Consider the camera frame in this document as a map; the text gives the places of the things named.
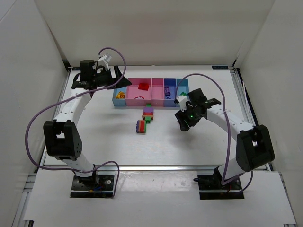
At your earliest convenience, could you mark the yellow lego brick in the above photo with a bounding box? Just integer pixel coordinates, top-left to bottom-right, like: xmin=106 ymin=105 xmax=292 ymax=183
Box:
xmin=116 ymin=91 xmax=125 ymax=99

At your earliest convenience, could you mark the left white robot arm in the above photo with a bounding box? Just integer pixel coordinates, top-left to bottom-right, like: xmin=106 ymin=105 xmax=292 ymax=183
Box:
xmin=43 ymin=60 xmax=132 ymax=186

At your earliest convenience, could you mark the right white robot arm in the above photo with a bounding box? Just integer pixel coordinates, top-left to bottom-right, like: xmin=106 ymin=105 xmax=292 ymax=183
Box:
xmin=175 ymin=89 xmax=275 ymax=186

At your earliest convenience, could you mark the left light blue bin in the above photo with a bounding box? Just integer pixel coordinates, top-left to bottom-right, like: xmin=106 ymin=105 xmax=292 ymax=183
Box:
xmin=112 ymin=87 xmax=126 ymax=107

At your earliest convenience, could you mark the light blue bin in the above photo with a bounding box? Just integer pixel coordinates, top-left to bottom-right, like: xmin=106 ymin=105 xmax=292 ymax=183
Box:
xmin=112 ymin=87 xmax=126 ymax=107
xmin=176 ymin=79 xmax=189 ymax=97

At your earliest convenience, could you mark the large pink bin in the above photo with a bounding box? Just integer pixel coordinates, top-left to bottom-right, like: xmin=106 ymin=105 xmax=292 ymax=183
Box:
xmin=125 ymin=78 xmax=152 ymax=106

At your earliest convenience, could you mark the dark blue bin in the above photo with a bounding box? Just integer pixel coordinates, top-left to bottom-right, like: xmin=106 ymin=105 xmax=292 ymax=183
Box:
xmin=164 ymin=78 xmax=176 ymax=107

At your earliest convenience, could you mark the right light blue bin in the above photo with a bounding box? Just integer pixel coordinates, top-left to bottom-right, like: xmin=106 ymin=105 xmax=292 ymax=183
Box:
xmin=176 ymin=79 xmax=189 ymax=97

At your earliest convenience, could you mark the narrow pink bin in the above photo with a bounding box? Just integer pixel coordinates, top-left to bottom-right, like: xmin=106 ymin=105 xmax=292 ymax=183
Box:
xmin=151 ymin=78 xmax=164 ymax=107

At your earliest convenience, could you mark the purple green red lego stack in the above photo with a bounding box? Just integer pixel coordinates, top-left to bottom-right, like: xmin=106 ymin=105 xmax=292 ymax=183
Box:
xmin=142 ymin=104 xmax=154 ymax=121

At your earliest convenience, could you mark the striped purple red lego stack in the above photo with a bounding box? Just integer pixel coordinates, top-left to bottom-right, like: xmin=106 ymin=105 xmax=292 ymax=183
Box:
xmin=136 ymin=120 xmax=147 ymax=134

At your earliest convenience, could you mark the white table board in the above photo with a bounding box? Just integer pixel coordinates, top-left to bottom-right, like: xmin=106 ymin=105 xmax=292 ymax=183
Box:
xmin=77 ymin=66 xmax=252 ymax=166

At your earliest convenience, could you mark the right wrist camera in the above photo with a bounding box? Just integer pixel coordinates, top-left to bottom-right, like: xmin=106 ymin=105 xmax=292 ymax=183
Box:
xmin=175 ymin=95 xmax=188 ymax=112

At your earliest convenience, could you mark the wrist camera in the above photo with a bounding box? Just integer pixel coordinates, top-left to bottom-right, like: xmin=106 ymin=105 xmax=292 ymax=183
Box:
xmin=98 ymin=54 xmax=112 ymax=70
xmin=175 ymin=95 xmax=188 ymax=112

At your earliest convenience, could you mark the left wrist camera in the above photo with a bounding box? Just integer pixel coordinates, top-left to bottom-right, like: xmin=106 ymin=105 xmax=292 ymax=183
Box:
xmin=98 ymin=54 xmax=112 ymax=70

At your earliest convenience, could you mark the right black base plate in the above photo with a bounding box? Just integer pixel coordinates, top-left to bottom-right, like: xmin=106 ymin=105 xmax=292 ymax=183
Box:
xmin=193 ymin=175 xmax=244 ymax=200

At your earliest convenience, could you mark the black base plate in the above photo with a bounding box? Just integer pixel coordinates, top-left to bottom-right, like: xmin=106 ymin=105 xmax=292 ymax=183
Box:
xmin=193 ymin=175 xmax=244 ymax=200
xmin=70 ymin=172 xmax=115 ymax=199

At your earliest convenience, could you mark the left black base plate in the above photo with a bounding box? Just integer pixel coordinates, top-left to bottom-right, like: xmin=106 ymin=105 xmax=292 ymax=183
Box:
xmin=70 ymin=172 xmax=115 ymax=199

